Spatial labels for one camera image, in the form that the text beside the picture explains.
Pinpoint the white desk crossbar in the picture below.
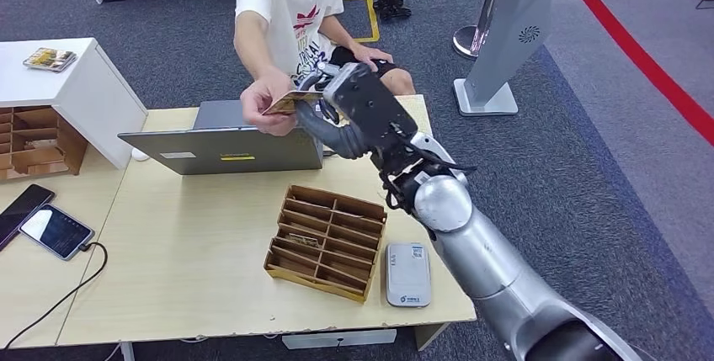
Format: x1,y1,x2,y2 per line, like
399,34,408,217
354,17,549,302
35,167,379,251
281,329,398,351

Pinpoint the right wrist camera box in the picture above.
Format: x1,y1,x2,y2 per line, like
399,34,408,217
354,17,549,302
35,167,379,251
322,61,419,153

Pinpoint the wooden compartment shelf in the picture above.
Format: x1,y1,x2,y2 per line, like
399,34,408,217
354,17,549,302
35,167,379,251
0,105,88,183

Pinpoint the gold room key card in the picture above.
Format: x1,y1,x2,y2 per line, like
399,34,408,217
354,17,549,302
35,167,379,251
285,233,322,249
262,89,325,116

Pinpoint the white cabinet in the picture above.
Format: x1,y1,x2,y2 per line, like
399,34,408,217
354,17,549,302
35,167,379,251
0,37,149,171

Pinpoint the person's left hand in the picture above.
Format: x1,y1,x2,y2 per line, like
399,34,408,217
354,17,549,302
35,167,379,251
348,45,394,72

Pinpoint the stack of gold cards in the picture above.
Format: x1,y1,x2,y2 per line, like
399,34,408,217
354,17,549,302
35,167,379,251
22,47,78,73

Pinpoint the white card reader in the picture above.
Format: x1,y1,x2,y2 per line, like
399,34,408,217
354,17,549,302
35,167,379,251
385,242,434,310

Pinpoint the grey kiosk stand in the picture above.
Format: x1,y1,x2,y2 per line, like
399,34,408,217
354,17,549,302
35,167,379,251
453,0,553,118

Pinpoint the smartphone with lit screen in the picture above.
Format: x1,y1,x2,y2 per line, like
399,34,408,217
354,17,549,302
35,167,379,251
18,204,96,262

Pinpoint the black smartphone dark screen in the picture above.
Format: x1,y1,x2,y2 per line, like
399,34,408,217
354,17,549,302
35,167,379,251
0,184,56,252

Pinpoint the black charging cable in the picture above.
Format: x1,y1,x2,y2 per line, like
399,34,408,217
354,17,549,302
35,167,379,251
3,242,109,351

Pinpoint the wooden slotted card organizer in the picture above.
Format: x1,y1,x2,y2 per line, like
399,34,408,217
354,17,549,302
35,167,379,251
263,184,389,304

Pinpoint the grey laptop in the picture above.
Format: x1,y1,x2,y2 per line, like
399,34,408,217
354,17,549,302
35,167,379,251
118,98,327,177

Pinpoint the chrome stanchion post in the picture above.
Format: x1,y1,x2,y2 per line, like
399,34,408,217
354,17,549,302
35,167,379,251
452,0,509,61

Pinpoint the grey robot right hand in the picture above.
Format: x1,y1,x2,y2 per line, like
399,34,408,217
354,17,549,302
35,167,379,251
294,62,372,161

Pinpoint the red barrier belt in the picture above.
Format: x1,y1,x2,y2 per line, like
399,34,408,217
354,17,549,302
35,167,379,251
551,0,714,146

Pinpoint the person's right hand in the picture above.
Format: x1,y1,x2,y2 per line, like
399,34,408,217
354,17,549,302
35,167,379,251
239,68,300,138

